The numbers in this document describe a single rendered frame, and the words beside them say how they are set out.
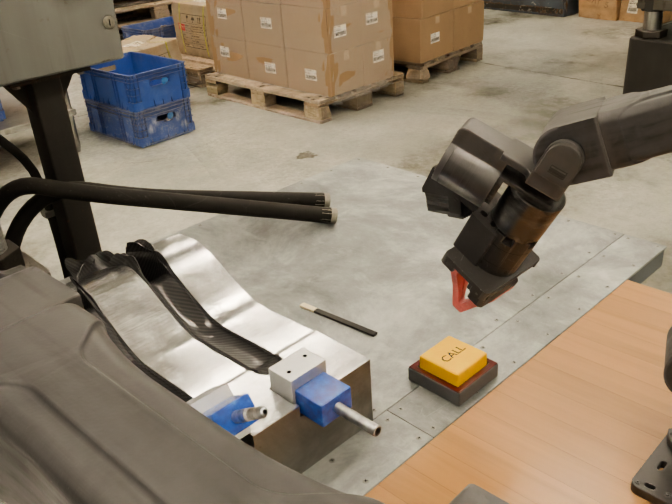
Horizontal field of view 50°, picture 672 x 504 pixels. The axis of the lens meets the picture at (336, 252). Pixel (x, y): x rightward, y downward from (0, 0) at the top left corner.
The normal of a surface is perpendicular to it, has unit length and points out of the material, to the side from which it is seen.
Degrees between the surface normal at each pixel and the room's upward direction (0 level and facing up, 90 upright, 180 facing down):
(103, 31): 90
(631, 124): 83
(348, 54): 84
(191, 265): 25
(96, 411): 1
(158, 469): 1
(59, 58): 90
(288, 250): 0
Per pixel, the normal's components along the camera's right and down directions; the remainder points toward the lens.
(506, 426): -0.07, -0.88
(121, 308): 0.26, -0.65
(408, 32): -0.67, 0.38
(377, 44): 0.68, 0.16
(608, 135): -0.44, 0.40
